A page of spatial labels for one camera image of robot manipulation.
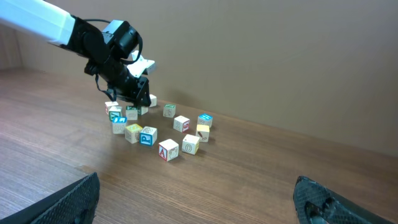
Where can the white block red side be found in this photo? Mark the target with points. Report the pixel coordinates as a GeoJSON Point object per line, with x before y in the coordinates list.
{"type": "Point", "coordinates": [110, 104]}

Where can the green Z block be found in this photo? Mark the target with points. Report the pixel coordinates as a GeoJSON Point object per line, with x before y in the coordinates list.
{"type": "Point", "coordinates": [114, 112]}

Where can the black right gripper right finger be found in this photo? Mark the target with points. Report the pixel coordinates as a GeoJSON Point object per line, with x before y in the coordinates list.
{"type": "Point", "coordinates": [315, 203]}

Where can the red A block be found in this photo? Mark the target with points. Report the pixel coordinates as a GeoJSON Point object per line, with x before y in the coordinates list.
{"type": "Point", "coordinates": [168, 149]}

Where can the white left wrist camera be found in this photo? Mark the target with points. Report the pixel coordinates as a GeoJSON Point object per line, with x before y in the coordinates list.
{"type": "Point", "coordinates": [141, 67]}

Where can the blue top block right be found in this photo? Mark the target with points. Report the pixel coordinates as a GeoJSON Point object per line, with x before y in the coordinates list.
{"type": "Point", "coordinates": [205, 119]}

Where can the yellow block right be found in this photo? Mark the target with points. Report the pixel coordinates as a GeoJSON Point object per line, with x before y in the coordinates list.
{"type": "Point", "coordinates": [203, 132]}

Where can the white block number two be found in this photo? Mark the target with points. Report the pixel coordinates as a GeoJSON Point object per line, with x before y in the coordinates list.
{"type": "Point", "coordinates": [181, 124]}

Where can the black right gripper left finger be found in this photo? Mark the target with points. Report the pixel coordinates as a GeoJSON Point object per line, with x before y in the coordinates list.
{"type": "Point", "coordinates": [74, 204]}

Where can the red-sided block far back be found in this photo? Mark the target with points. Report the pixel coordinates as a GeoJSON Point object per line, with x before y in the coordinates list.
{"type": "Point", "coordinates": [153, 101]}

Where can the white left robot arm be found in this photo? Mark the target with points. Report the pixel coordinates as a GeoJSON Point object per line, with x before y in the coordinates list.
{"type": "Point", "coordinates": [53, 24]}

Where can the green V block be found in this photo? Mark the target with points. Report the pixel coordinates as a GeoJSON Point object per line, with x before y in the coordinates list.
{"type": "Point", "coordinates": [141, 110]}

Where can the green N block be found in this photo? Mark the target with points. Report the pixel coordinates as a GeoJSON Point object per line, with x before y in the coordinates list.
{"type": "Point", "coordinates": [169, 110]}

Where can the yellow block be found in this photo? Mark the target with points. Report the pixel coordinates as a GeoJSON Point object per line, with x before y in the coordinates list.
{"type": "Point", "coordinates": [203, 132]}
{"type": "Point", "coordinates": [132, 133]}

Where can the blue L block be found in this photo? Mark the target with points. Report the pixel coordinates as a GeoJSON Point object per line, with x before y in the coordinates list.
{"type": "Point", "coordinates": [118, 125]}

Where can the white O block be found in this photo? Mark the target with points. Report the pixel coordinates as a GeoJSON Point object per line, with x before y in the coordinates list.
{"type": "Point", "coordinates": [190, 144]}

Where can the green-edged wooden block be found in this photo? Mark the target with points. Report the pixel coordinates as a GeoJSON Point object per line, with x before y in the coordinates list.
{"type": "Point", "coordinates": [131, 112]}

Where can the blue P block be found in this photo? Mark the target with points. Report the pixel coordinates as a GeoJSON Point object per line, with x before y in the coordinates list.
{"type": "Point", "coordinates": [148, 136]}

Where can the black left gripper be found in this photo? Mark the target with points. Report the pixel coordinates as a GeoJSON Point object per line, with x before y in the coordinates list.
{"type": "Point", "coordinates": [108, 52]}

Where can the yellow top block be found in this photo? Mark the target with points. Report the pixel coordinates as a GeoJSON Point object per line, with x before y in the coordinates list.
{"type": "Point", "coordinates": [132, 133]}

